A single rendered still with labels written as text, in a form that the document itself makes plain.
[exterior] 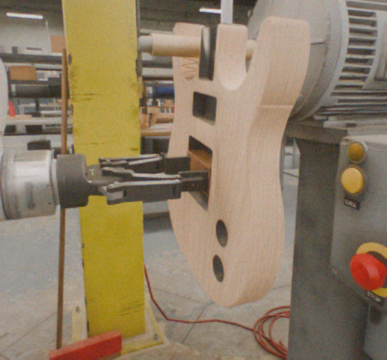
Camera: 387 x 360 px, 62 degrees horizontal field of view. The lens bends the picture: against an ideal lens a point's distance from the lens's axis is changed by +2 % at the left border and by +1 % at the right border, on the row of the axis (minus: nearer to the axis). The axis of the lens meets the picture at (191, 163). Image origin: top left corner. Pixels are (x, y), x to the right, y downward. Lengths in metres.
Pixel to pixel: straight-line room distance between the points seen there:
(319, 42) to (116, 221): 1.18
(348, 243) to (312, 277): 0.37
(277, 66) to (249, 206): 0.15
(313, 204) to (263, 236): 0.40
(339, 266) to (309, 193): 0.31
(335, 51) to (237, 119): 0.21
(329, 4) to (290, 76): 0.22
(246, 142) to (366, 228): 0.18
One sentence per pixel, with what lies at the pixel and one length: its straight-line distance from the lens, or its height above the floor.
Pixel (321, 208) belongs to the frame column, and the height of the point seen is 0.93.
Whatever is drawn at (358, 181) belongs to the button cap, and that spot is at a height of 1.07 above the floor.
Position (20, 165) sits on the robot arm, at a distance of 0.45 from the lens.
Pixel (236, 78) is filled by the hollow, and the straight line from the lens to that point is 0.45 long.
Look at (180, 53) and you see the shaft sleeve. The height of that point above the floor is 1.24.
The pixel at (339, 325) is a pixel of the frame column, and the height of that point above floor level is 0.71.
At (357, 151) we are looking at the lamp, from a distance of 0.43.
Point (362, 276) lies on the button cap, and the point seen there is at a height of 0.97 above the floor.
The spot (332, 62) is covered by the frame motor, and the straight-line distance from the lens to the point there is 0.54.
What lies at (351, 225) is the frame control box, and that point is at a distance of 0.46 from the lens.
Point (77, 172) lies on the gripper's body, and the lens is 0.45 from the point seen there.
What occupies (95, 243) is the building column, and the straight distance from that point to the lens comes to 1.53.
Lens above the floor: 1.17
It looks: 12 degrees down
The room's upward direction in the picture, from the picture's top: straight up
